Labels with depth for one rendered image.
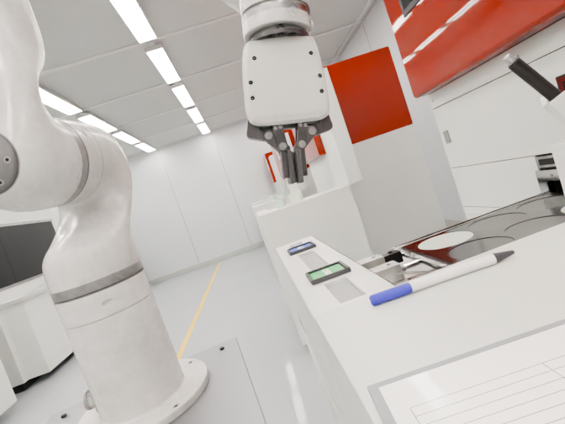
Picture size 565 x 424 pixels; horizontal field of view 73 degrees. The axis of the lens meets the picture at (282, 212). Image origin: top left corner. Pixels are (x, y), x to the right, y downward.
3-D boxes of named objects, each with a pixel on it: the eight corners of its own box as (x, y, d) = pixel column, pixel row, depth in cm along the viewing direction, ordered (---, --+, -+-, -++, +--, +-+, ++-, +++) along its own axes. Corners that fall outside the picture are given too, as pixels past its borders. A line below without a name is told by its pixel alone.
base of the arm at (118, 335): (48, 474, 46) (-13, 333, 44) (108, 388, 65) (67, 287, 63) (200, 420, 47) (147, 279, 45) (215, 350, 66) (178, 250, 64)
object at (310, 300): (329, 288, 95) (311, 235, 94) (442, 413, 40) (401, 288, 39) (293, 301, 94) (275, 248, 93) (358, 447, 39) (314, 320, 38)
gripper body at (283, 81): (314, 42, 51) (323, 127, 51) (236, 50, 50) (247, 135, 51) (324, 16, 43) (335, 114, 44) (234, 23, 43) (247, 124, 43)
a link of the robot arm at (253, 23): (308, 28, 51) (310, 50, 51) (241, 34, 50) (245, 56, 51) (319, -5, 43) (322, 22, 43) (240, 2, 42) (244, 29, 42)
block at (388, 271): (398, 274, 69) (392, 259, 68) (405, 278, 65) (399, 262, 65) (356, 289, 68) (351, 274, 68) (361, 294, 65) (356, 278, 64)
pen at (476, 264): (508, 246, 36) (367, 294, 36) (514, 247, 35) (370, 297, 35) (511, 256, 36) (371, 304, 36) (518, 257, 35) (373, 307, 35)
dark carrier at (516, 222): (550, 194, 81) (549, 192, 81) (771, 193, 47) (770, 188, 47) (401, 249, 79) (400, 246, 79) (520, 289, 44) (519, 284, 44)
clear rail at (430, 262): (398, 251, 80) (395, 245, 80) (530, 299, 43) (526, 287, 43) (392, 254, 80) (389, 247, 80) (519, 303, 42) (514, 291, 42)
